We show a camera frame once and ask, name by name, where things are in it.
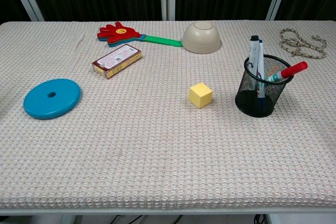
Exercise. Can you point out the white marker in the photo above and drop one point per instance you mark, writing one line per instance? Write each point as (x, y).
(261, 58)

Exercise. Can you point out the blue disc with hole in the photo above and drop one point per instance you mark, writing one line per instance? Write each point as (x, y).
(39, 103)

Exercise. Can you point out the red teal pen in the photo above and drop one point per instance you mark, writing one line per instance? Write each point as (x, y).
(294, 69)

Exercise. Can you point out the yellow cube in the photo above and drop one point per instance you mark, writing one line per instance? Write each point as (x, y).
(200, 95)

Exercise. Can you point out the black cup with markers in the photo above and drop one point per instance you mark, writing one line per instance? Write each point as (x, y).
(252, 108)

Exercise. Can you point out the packaged snack bar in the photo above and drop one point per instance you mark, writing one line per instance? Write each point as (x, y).
(115, 58)

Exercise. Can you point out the beige upturned bowl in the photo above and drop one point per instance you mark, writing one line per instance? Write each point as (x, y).
(202, 40)

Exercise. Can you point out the beige woven table cloth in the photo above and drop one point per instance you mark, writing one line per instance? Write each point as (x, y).
(157, 142)

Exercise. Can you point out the red hand clapper toy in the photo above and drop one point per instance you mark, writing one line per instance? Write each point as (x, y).
(115, 33)

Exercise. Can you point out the black cap marker pen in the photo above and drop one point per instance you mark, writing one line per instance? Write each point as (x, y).
(254, 53)

